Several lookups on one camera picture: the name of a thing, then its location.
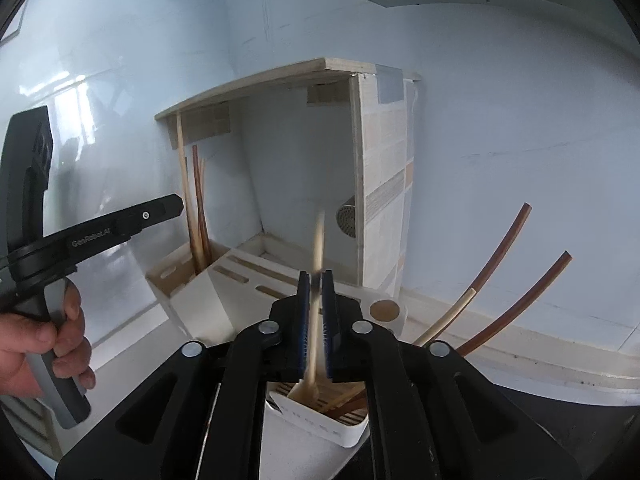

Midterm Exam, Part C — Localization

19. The pale short chopstick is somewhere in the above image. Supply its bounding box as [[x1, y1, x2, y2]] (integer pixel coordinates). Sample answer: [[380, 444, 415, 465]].
[[288, 210, 326, 408], [413, 287, 477, 347]]

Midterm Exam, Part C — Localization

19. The dark red chopstick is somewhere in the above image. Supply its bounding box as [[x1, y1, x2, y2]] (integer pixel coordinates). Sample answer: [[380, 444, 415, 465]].
[[457, 252, 573, 356], [192, 144, 208, 269], [470, 203, 532, 292], [192, 145, 210, 269]]

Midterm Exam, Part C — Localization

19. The light wooden chopstick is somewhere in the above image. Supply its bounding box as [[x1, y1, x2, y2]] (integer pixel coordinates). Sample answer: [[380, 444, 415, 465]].
[[196, 158, 213, 266]]

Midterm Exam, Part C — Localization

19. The person's left hand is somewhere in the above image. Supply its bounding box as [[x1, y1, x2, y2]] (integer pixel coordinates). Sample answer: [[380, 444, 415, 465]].
[[0, 281, 96, 398]]

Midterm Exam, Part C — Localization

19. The white utensil organizer box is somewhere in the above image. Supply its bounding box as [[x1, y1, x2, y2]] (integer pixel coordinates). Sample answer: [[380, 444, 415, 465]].
[[144, 231, 409, 450]]

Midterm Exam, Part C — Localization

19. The black glass cooktop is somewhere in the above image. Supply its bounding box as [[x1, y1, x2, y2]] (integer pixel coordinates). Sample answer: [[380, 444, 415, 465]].
[[499, 386, 639, 479]]

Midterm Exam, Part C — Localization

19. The wooden wall shelf frame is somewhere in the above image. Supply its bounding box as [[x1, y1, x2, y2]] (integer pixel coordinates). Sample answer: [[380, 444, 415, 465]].
[[155, 58, 418, 296]]

